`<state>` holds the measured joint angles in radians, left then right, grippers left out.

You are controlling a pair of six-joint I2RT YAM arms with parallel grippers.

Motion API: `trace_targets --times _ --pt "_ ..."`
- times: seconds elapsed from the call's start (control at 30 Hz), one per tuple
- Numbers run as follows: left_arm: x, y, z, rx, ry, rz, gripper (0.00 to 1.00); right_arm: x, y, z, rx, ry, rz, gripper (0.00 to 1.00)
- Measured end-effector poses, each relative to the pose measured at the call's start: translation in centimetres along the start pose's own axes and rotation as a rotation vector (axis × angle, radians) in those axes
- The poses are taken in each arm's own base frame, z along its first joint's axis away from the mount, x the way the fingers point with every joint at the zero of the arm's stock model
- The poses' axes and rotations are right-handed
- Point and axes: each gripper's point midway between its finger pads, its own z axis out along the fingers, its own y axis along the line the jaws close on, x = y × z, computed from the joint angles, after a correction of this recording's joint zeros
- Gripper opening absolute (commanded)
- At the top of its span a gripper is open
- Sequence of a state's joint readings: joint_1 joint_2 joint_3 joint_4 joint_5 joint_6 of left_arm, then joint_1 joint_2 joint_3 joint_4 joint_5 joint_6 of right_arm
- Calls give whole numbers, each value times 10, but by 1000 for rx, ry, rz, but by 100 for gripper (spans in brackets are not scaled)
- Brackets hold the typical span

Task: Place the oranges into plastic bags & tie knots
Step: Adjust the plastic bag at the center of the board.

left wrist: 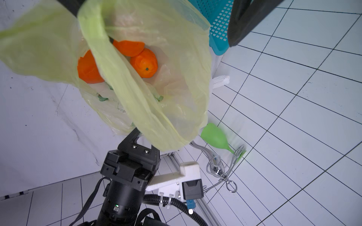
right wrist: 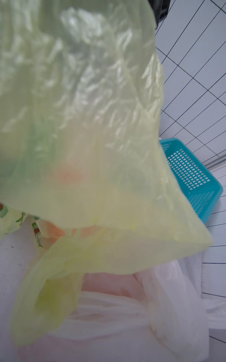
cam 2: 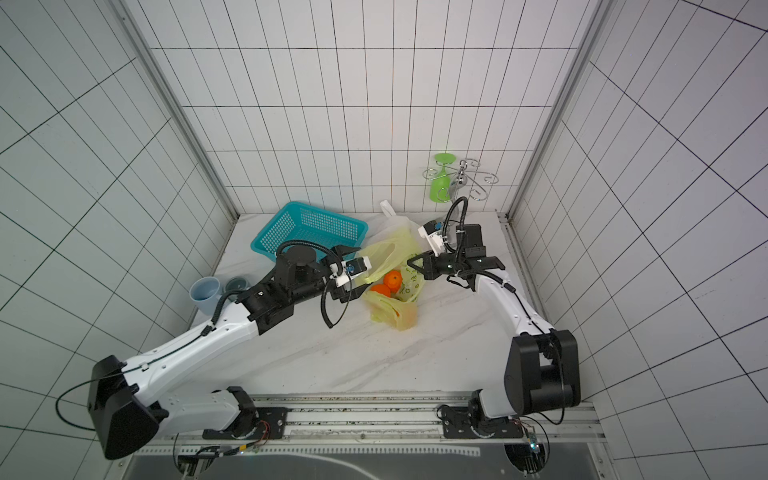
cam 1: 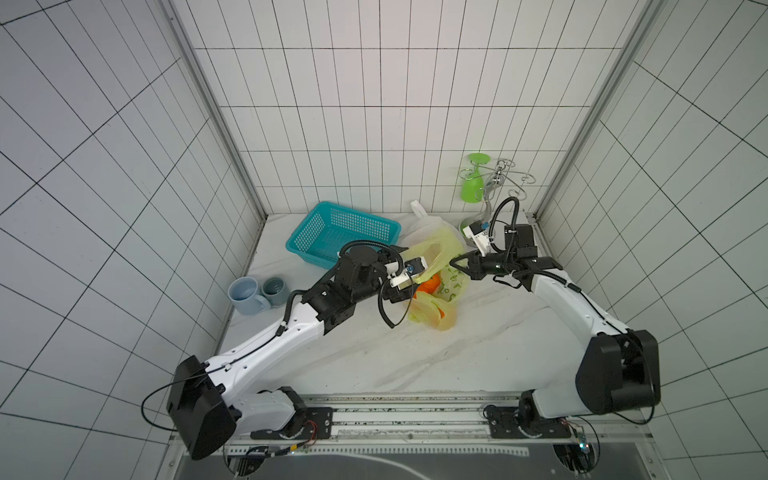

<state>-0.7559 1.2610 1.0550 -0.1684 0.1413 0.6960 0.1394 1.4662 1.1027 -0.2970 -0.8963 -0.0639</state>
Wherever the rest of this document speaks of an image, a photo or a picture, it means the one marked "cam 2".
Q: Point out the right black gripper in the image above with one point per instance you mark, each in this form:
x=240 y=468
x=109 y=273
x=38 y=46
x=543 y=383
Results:
x=456 y=267

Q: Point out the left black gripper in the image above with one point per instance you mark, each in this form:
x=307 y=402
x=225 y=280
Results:
x=345 y=291

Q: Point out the green plastic bag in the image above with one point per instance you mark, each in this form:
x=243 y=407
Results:
x=401 y=310

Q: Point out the orange one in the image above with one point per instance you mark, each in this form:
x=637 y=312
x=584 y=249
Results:
x=393 y=280

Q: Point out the orange two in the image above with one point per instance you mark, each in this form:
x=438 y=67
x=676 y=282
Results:
x=381 y=289

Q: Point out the white printed plastic bag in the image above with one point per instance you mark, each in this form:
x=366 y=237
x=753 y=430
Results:
x=388 y=222

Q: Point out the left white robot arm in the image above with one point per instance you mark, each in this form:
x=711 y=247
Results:
x=132 y=402

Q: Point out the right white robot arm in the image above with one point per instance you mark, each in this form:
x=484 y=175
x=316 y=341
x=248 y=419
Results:
x=541 y=373

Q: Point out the teal plastic basket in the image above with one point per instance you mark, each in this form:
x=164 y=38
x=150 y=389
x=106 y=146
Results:
x=300 y=221

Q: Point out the green plastic wine glass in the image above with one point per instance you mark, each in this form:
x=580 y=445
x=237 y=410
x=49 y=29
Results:
x=440 y=178

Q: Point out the chrome glass holder stand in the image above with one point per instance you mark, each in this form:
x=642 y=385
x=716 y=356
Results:
x=468 y=180

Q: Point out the dark teal cup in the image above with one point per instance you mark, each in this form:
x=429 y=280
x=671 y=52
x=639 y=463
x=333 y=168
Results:
x=237 y=284

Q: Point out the light blue cup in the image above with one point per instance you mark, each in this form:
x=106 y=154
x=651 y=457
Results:
x=205 y=294

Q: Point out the aluminium mounting rail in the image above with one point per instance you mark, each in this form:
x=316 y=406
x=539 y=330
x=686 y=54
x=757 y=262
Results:
x=384 y=423

